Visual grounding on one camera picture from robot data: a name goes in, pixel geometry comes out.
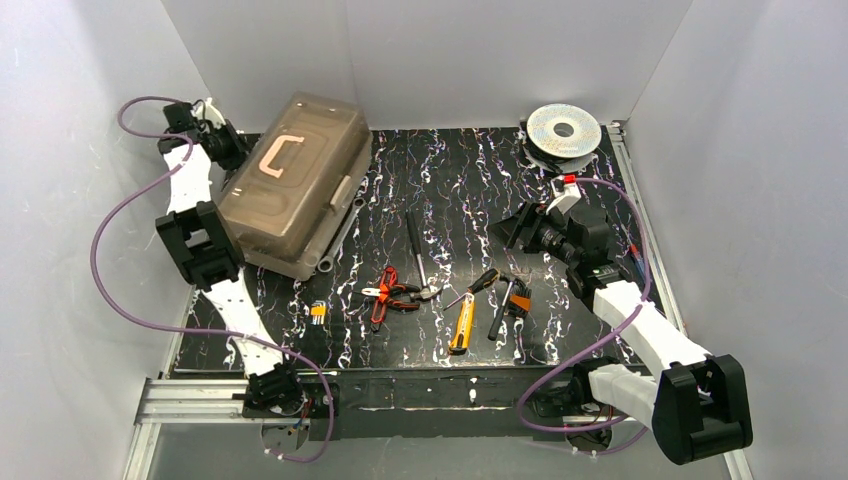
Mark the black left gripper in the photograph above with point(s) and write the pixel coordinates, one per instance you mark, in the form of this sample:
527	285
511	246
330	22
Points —
221	145

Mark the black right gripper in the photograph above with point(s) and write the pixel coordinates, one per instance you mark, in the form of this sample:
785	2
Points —
527	225

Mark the translucent beige tool box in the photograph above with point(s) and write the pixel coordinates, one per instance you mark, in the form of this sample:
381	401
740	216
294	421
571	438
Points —
287	201

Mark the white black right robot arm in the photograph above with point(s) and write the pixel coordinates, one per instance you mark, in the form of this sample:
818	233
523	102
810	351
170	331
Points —
694	403

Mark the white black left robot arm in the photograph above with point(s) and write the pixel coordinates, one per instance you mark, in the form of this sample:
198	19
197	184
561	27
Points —
208	258

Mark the orange black hex key holder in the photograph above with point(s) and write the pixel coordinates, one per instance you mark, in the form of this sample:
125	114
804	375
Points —
519	301

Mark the white filament spool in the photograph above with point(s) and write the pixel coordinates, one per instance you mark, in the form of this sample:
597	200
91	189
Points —
561	138

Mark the small black hammer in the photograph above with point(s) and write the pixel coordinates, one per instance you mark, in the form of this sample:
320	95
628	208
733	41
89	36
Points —
501	310

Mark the yellow utility knife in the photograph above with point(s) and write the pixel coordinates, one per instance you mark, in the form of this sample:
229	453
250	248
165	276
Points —
461	341

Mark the red black utility knife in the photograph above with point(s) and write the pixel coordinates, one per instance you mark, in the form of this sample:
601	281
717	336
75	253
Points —
379	311

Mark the orange black needle nose pliers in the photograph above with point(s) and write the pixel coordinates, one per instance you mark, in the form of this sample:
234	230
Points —
403	297

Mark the yellow hex key set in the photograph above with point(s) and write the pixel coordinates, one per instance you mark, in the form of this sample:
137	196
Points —
318	312

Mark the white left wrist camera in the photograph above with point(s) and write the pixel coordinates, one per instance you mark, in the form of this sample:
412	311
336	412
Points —
204	110

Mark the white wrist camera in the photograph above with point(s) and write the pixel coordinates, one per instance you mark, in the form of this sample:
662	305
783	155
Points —
204	110
566	194

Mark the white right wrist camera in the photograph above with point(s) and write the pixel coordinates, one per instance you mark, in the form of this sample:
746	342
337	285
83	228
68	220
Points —
566	194

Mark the black handled claw hammer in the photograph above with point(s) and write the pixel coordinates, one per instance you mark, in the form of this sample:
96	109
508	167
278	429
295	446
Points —
428	291

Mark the silver ratchet ring wrench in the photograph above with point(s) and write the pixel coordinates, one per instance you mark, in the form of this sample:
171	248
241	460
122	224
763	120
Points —
326	263

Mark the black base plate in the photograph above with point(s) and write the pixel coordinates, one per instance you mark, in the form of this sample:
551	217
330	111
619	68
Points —
459	402

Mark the aluminium front rail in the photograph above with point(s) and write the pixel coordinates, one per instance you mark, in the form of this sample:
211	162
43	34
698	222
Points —
193	400

